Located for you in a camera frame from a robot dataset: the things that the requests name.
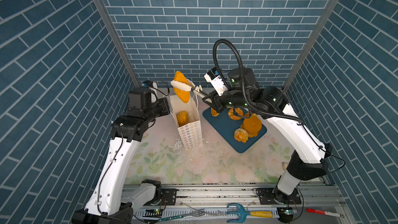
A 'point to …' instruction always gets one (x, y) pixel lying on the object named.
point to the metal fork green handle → (197, 213)
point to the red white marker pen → (325, 212)
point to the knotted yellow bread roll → (241, 135)
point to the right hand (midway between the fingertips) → (202, 95)
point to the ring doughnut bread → (234, 116)
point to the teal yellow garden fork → (242, 213)
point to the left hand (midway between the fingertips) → (169, 101)
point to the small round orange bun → (182, 117)
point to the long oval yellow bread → (214, 113)
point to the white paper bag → (192, 131)
